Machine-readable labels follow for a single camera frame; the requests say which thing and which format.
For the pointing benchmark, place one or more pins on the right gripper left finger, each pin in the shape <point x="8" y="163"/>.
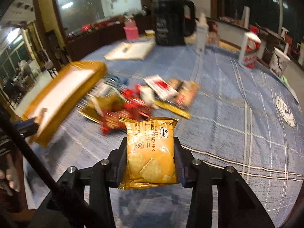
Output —
<point x="84" y="197"/>

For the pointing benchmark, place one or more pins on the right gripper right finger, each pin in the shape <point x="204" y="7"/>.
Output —
<point x="238" y="205"/>

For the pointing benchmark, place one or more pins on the yellow sandwich cracker packet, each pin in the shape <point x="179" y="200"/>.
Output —
<point x="150" y="153"/>

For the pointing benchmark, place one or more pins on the gold snack packet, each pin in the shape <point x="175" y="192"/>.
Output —
<point x="94" y="108"/>

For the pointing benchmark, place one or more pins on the red black jujube candy packet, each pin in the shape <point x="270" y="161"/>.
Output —
<point x="133" y="103"/>

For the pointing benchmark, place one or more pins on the white red snack sachet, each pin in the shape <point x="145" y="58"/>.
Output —
<point x="162" y="89"/>

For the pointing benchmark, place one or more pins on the clear soda cracker packet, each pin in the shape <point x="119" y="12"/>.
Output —
<point x="180" y="103"/>

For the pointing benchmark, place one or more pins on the dark red pastry packet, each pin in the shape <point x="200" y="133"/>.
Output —
<point x="111" y="121"/>

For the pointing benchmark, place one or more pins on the white gloved left hand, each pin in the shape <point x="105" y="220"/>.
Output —
<point x="9" y="176"/>

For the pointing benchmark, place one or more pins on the gold cardboard box tray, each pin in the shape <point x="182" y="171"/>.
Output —
<point x="61" y="95"/>

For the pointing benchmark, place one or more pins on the dark wooden sideboard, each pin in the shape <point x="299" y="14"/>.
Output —
<point x="85" y="43"/>

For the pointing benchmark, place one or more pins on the white notebook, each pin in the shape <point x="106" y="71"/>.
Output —
<point x="131" y="51"/>

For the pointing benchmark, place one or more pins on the white paper drink cup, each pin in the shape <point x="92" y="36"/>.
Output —
<point x="278" y="62"/>

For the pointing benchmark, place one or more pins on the white red liquor bottle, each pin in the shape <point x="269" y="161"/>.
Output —
<point x="249" y="50"/>

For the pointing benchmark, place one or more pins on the pink sleeved water bottle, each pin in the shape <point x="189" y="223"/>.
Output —
<point x="130" y="28"/>

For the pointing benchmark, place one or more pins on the small clear glass bottle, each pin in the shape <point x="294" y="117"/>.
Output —
<point x="212" y="36"/>

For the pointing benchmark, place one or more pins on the white spray bottle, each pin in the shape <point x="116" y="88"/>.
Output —
<point x="202" y="30"/>

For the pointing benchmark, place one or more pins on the black electric kettle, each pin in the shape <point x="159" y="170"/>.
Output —
<point x="173" y="20"/>

